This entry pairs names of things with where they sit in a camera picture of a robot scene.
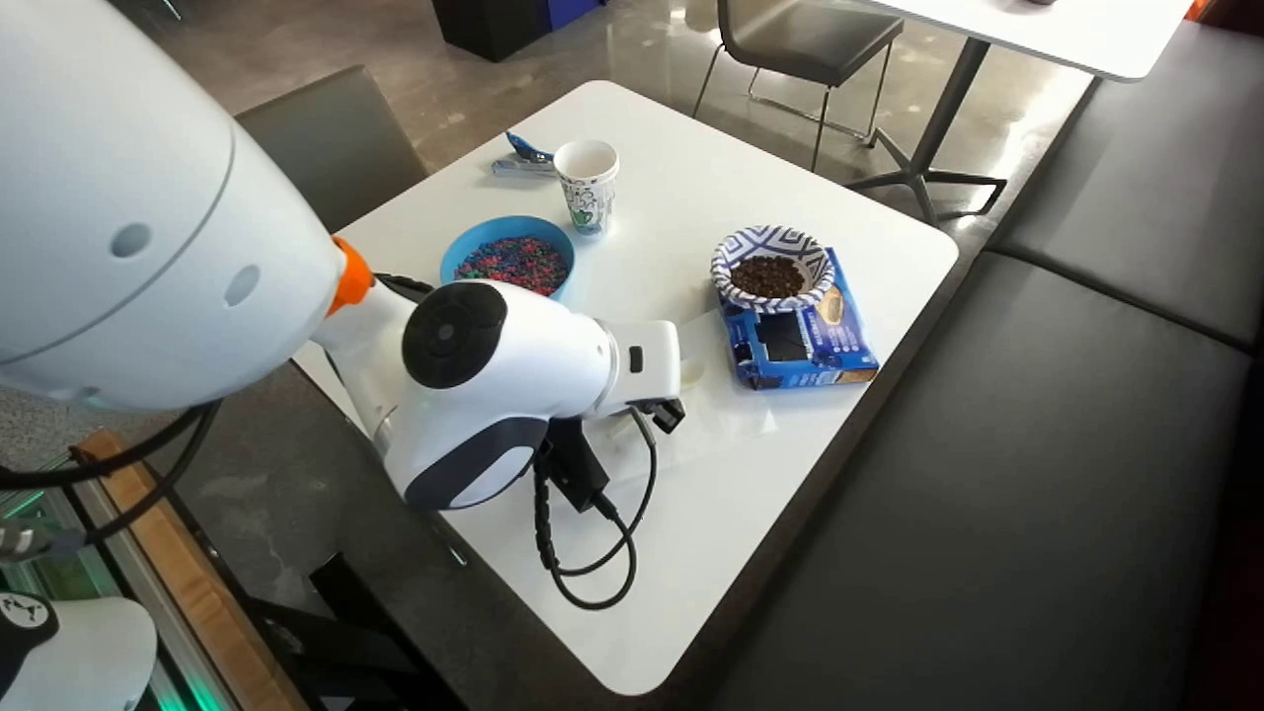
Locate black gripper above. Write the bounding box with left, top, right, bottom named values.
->
left=638, top=398, right=684, bottom=434

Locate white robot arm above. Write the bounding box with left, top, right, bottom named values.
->
left=0, top=0, right=681, bottom=510

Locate blue patterned paper bowl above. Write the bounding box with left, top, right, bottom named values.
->
left=710, top=223, right=834, bottom=313

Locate blue plastic cereal bowl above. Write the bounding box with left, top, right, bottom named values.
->
left=439, top=217, right=577, bottom=297

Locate patterned paper coffee cup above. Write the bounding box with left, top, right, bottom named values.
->
left=552, top=139, right=622, bottom=235

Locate blue cookie package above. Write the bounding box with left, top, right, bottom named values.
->
left=722, top=272, right=883, bottom=391

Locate small blue wrapper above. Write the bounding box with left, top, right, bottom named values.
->
left=506, top=130, right=552, bottom=161

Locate black chair in background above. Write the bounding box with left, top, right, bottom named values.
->
left=693, top=0, right=904, bottom=139

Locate black bench seat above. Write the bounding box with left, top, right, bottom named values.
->
left=702, top=22, right=1264, bottom=711

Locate dark chair near table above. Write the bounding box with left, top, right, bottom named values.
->
left=239, top=67, right=428, bottom=227

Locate wooden framed cart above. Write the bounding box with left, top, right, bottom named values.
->
left=0, top=431, right=310, bottom=711

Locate white background table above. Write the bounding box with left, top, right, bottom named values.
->
left=855, top=0, right=1197, bottom=223

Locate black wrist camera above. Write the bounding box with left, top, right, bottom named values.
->
left=534, top=420, right=610, bottom=510

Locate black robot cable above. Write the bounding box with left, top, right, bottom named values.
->
left=0, top=269, right=665, bottom=616

